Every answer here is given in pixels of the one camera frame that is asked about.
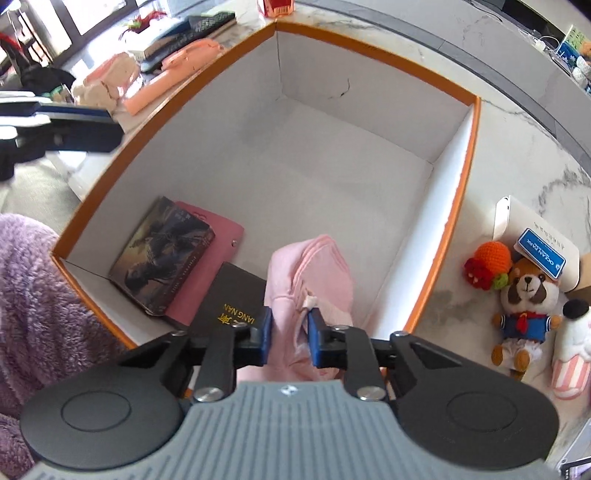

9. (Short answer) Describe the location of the pink white crocheted bunny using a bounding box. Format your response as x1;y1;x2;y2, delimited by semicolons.
73;51;142;114

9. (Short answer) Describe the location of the pink wallet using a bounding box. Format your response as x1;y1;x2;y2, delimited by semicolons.
163;200;246;331

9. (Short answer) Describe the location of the orange crocheted toy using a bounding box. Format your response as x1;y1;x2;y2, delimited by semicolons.
464;240;516;291

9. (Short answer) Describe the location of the blue card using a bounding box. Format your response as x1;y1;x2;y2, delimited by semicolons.
513;226;568;280

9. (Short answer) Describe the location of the pink selfie stick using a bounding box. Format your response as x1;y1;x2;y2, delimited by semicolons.
122;37;221;116

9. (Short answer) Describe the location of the long white case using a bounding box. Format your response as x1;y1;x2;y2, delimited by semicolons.
491;194;581;292

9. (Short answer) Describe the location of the dark grey box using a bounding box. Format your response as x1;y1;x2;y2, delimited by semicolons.
190;261;274;339

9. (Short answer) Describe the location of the dark picture book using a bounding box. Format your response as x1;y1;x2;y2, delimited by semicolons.
108;196;216;318

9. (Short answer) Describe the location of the brown plush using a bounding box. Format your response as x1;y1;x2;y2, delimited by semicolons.
490;257;564;373

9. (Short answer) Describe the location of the black remote control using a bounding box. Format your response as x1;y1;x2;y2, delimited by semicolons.
187;11;236;34

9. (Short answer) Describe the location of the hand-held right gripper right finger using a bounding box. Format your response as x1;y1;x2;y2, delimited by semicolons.
307;308;463;402

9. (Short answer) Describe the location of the pink cloth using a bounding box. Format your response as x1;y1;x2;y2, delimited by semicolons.
262;234;357;385

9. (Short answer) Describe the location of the purple fleece blanket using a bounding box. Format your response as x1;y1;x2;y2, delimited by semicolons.
0;212;140;480

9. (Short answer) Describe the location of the tea bottle with red label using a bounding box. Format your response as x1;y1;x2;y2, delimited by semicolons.
262;0;297;18

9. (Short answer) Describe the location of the red feather toy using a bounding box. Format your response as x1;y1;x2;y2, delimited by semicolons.
119;16;158;36

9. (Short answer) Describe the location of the smartphone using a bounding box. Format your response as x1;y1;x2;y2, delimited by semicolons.
558;428;591;480

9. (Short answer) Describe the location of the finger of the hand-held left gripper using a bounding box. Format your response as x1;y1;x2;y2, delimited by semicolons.
32;102;116;123
16;117;126;156

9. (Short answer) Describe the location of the white plush with pink stripes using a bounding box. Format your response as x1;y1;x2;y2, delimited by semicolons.
549;298;591;401

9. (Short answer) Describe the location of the orange-rimmed white cardboard box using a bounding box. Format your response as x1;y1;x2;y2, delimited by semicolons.
50;20;482;371

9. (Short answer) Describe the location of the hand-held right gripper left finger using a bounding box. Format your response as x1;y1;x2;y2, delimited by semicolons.
117;306;274;402

